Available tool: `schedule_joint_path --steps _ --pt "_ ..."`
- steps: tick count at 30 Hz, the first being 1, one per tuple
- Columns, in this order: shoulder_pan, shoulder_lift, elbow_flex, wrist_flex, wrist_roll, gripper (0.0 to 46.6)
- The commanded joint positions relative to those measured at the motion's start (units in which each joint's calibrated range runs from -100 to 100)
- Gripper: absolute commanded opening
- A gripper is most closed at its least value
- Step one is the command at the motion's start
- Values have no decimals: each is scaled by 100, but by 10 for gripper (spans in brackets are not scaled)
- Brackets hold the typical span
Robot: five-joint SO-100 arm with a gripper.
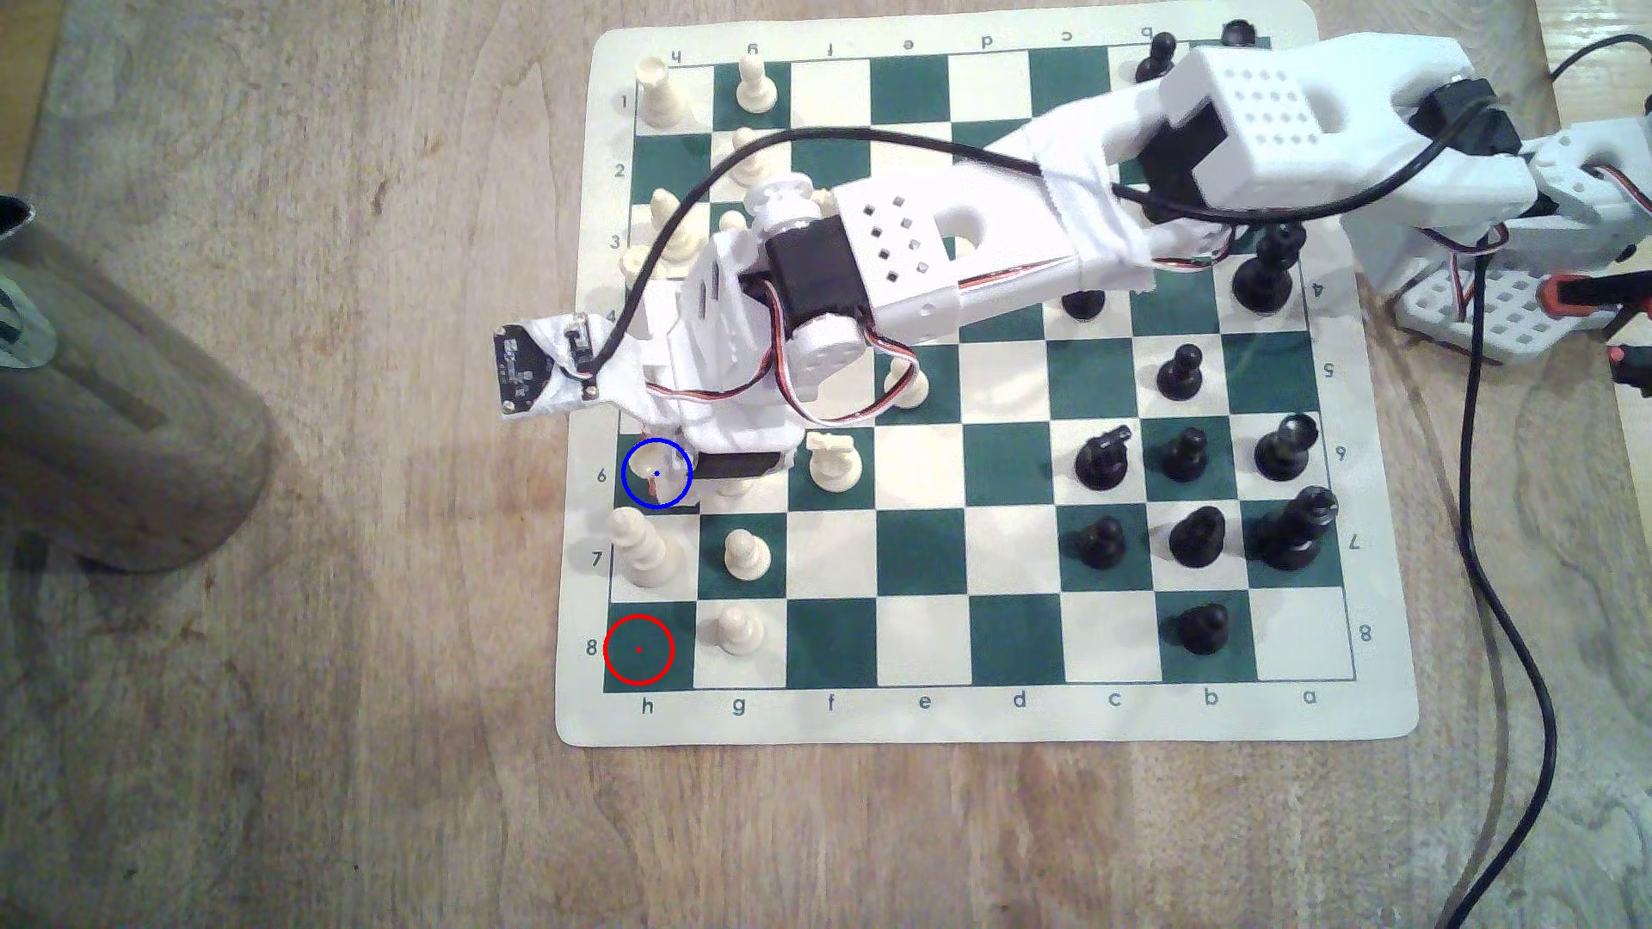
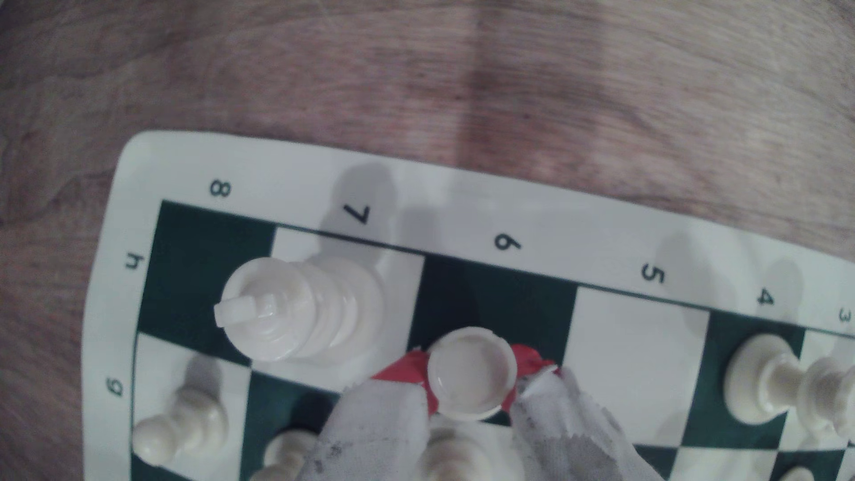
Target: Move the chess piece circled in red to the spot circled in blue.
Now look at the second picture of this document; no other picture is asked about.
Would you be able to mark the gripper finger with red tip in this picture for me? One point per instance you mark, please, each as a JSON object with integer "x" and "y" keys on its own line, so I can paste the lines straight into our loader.
{"x": 561, "y": 434}
{"x": 374, "y": 434}

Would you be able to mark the white rook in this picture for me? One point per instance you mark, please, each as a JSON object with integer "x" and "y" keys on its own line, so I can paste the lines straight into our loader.
{"x": 472, "y": 373}

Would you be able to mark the green white chess mat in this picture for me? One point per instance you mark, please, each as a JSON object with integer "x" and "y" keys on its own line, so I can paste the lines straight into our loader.
{"x": 267, "y": 174}

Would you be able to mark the white pawn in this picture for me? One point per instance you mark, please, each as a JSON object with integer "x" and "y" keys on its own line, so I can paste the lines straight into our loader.
{"x": 796, "y": 475}
{"x": 284, "y": 459}
{"x": 177, "y": 424}
{"x": 455, "y": 459}

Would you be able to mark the white king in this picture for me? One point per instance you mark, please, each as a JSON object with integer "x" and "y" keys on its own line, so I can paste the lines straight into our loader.
{"x": 294, "y": 311}

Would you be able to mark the white queen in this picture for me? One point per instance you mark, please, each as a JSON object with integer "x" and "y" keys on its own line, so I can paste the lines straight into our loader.
{"x": 761, "y": 381}

